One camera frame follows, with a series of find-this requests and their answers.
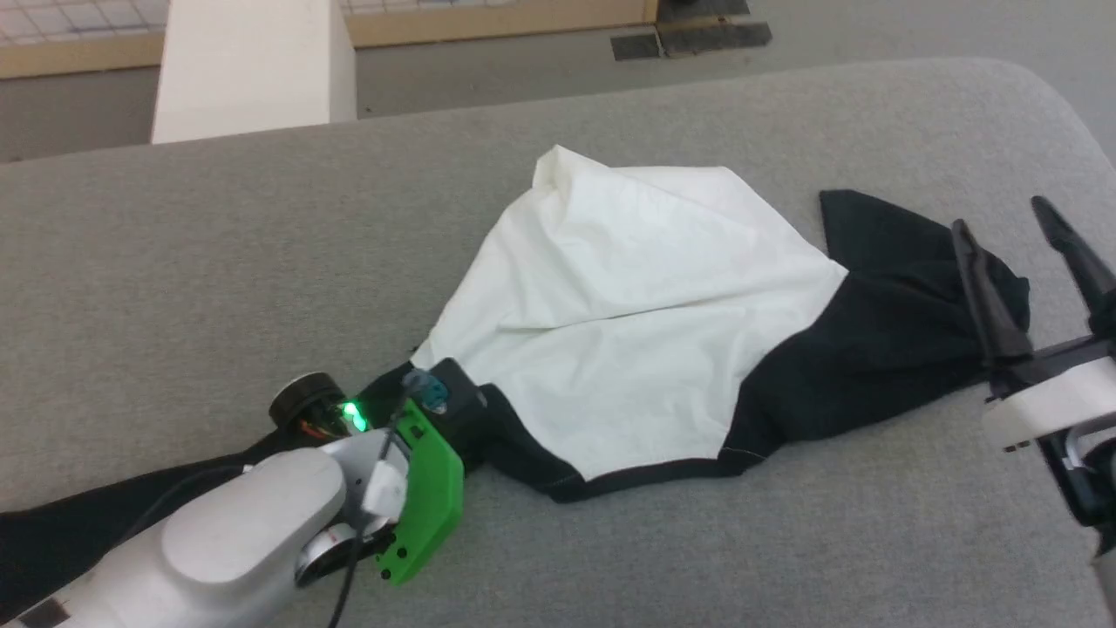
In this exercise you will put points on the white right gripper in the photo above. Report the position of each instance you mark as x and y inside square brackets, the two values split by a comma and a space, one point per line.
[1055, 401]

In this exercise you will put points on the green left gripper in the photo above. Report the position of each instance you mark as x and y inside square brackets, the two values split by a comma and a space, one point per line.
[432, 497]

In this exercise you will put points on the black and white garment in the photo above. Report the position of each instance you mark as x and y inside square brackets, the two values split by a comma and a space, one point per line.
[628, 305]

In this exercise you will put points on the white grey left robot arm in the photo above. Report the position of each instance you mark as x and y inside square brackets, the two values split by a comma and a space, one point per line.
[227, 541]

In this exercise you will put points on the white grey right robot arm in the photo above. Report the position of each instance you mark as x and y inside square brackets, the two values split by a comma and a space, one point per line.
[1090, 488]

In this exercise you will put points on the grey metal panel stand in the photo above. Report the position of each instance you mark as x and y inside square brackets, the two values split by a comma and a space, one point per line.
[689, 35]

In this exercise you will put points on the white rectangular box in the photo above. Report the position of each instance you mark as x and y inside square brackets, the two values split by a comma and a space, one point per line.
[248, 70]

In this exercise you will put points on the black round wrist camera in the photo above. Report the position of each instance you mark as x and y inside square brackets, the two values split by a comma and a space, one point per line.
[305, 403]

